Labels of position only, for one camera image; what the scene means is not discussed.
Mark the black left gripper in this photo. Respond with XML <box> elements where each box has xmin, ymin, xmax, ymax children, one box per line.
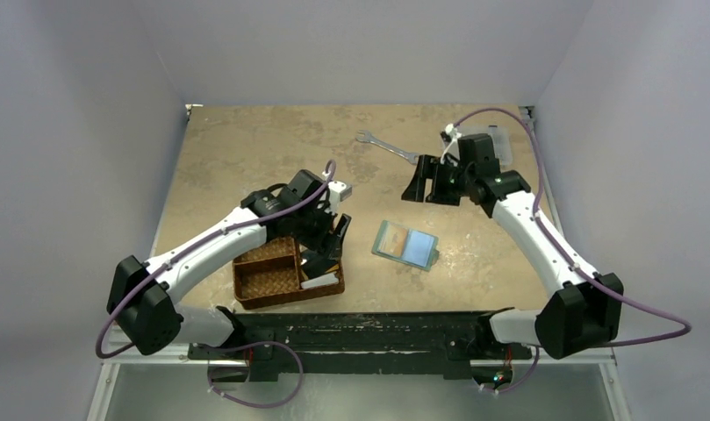
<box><xmin>292</xmin><ymin>202</ymin><xmax>348</xmax><ymax>259</ymax></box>

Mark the teal leather card holder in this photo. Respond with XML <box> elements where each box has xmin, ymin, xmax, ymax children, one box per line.
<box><xmin>371</xmin><ymin>220</ymin><xmax>439</xmax><ymax>271</ymax></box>

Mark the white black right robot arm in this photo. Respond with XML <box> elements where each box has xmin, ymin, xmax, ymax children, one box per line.
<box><xmin>402</xmin><ymin>134</ymin><xmax>623</xmax><ymax>360</ymax></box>

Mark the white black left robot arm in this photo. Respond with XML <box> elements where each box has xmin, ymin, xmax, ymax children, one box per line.
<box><xmin>106</xmin><ymin>162</ymin><xmax>353</xmax><ymax>359</ymax></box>

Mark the black card in basket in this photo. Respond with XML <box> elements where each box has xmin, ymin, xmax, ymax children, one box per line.
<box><xmin>301</xmin><ymin>250</ymin><xmax>340</xmax><ymax>280</ymax></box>

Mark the stack of cards in basket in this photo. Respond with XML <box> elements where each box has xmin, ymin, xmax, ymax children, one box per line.
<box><xmin>300</xmin><ymin>273</ymin><xmax>339</xmax><ymax>289</ymax></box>

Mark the silver open-end wrench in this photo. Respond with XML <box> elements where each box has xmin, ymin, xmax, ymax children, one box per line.
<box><xmin>355</xmin><ymin>130</ymin><xmax>419</xmax><ymax>165</ymax></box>

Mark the brown woven divided basket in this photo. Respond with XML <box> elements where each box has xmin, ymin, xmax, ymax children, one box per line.
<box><xmin>233</xmin><ymin>237</ymin><xmax>345</xmax><ymax>310</ymax></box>

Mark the clear plastic organizer box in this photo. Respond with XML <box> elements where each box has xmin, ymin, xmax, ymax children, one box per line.
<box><xmin>461</xmin><ymin>125</ymin><xmax>513</xmax><ymax>167</ymax></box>

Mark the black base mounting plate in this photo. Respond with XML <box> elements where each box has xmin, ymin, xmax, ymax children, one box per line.
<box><xmin>189</xmin><ymin>310</ymin><xmax>507</xmax><ymax>382</ymax></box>

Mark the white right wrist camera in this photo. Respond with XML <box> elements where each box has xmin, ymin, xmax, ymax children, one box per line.
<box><xmin>440</xmin><ymin>124</ymin><xmax>462</xmax><ymax>166</ymax></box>

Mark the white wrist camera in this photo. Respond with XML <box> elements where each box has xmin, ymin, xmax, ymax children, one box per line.
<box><xmin>323</xmin><ymin>181</ymin><xmax>353</xmax><ymax>215</ymax></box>
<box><xmin>440</xmin><ymin>124</ymin><xmax>462</xmax><ymax>166</ymax></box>

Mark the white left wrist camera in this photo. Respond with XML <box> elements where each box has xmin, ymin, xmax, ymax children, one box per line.
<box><xmin>323</xmin><ymin>181</ymin><xmax>353</xmax><ymax>215</ymax></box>

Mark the aluminium frame rail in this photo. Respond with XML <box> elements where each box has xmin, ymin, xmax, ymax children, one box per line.
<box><xmin>87</xmin><ymin>325</ymin><xmax>251</xmax><ymax>421</ymax></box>

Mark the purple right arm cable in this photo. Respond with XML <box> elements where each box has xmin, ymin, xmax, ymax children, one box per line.
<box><xmin>453</xmin><ymin>108</ymin><xmax>693</xmax><ymax>396</ymax></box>

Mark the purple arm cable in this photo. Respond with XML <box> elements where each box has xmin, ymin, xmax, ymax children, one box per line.
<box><xmin>453</xmin><ymin>108</ymin><xmax>693</xmax><ymax>396</ymax></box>
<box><xmin>94</xmin><ymin>160</ymin><xmax>338</xmax><ymax>409</ymax></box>

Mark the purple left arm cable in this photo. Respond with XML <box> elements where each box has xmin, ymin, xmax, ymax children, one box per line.
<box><xmin>94</xmin><ymin>160</ymin><xmax>338</xmax><ymax>409</ymax></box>

